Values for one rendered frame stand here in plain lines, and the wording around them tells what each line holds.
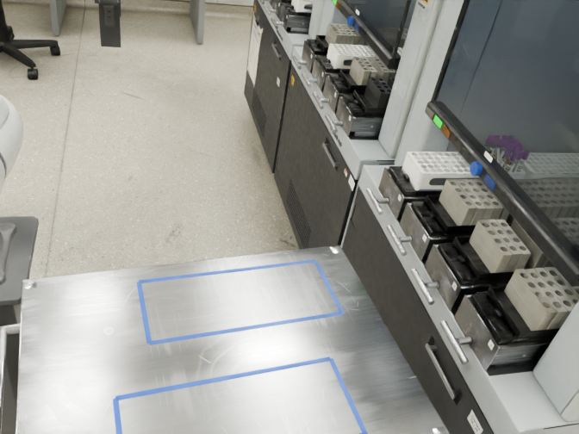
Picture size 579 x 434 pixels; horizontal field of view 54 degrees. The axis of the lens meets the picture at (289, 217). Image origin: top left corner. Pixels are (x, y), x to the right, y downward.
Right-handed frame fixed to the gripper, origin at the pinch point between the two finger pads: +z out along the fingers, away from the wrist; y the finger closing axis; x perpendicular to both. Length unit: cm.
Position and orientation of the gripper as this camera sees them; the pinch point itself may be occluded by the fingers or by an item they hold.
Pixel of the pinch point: (111, 23)
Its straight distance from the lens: 102.3
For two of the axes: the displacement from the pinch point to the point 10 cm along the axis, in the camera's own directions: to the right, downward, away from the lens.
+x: 9.6, -0.2, 2.7
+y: 2.2, 6.2, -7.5
